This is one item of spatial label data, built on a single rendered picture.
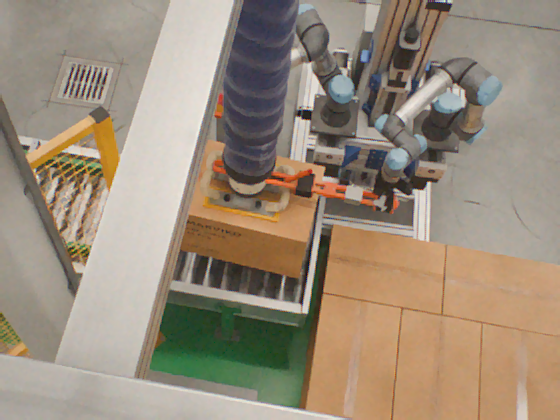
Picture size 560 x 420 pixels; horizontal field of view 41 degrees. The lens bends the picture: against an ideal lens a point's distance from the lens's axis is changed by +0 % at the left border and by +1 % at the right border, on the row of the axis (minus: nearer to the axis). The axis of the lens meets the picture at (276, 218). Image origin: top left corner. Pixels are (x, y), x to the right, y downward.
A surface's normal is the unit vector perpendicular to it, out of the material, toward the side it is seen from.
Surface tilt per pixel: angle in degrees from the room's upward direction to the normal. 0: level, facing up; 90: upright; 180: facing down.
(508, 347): 0
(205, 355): 0
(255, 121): 74
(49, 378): 0
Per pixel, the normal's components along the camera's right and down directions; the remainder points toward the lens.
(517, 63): 0.07, -0.47
